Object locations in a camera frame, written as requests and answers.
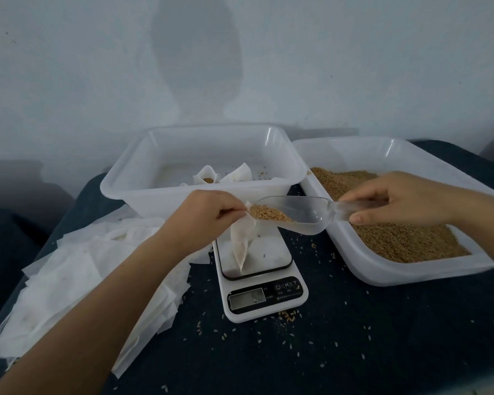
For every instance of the person's left hand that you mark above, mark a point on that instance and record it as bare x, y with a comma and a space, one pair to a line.
202, 222

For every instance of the person's right hand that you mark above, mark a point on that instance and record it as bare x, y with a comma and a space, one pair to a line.
407, 200

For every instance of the brown grain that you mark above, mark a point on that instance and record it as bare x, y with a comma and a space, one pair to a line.
412, 242

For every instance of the white mesh bag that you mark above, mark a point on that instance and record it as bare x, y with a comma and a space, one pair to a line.
243, 238
204, 174

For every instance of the white plastic tub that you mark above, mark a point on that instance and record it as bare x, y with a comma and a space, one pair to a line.
165, 197

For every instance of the white tray of grain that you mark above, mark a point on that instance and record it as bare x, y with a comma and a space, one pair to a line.
362, 271

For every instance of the clear plastic scoop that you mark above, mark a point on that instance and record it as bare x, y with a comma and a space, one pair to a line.
309, 214

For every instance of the pile of white bags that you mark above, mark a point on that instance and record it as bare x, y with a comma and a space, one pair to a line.
66, 279

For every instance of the person's left forearm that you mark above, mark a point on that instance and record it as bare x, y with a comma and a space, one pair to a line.
82, 333

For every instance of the white digital kitchen scale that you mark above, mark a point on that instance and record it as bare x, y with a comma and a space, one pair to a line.
263, 296

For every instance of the dark blue tablecloth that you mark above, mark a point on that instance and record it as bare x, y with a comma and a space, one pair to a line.
379, 341
8, 259

